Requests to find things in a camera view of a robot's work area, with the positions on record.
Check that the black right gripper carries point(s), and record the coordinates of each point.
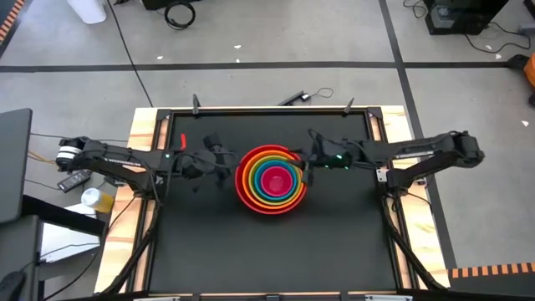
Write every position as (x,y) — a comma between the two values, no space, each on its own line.
(334,155)

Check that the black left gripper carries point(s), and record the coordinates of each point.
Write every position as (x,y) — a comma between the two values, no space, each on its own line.
(205,163)

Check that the green plastic bowl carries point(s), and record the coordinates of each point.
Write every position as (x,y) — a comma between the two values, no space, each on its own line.
(253,180)

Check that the orange plastic bowl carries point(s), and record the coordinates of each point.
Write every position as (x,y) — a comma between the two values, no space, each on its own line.
(246,192)

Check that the small magenta plastic bowl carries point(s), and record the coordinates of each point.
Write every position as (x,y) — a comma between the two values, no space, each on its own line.
(276,182)

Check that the teal plastic bowl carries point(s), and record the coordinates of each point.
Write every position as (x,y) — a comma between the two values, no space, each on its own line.
(258,184)

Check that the yellow plastic bowl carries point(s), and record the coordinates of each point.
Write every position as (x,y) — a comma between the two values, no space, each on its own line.
(252,193)

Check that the nested rainbow bowls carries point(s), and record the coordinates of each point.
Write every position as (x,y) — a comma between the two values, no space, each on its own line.
(267,209)

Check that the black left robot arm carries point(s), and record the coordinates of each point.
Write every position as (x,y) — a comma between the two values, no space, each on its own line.
(121,161)

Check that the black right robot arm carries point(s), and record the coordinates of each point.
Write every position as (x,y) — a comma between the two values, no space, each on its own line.
(422,152)

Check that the small red marker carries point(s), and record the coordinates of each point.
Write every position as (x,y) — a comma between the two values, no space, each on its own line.
(183,142)

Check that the yellow bottle with white cap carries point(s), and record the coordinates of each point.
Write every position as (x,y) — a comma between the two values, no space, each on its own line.
(98,200)

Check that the black power adapter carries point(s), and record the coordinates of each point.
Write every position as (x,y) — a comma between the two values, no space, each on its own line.
(74,180)

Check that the white paper sheet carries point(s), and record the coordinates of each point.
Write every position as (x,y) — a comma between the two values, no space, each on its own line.
(67,242)

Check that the white bucket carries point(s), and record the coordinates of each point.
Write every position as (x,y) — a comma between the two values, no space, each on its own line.
(88,10)

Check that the dark grey laptop lid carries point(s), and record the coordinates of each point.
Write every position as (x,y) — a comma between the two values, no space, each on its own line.
(14,163)

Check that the black computer case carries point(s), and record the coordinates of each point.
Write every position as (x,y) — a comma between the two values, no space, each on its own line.
(464,16)

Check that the orange machine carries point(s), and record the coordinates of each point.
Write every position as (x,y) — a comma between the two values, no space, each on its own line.
(531,71)

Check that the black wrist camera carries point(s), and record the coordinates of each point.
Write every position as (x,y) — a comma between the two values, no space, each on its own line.
(212,142)

